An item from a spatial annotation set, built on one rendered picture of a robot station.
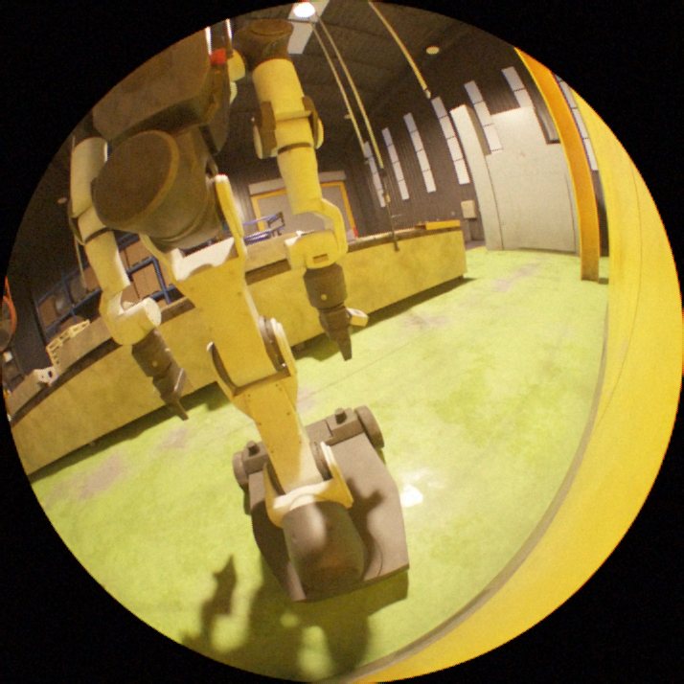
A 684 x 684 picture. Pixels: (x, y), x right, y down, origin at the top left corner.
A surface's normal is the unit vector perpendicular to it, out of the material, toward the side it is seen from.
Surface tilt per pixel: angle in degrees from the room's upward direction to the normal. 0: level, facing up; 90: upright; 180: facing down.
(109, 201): 90
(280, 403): 60
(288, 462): 46
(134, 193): 90
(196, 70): 105
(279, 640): 0
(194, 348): 92
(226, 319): 100
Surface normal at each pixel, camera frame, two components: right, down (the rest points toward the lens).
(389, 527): -0.25, -0.88
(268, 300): 0.47, 0.25
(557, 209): -0.85, 0.40
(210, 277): 0.35, 0.47
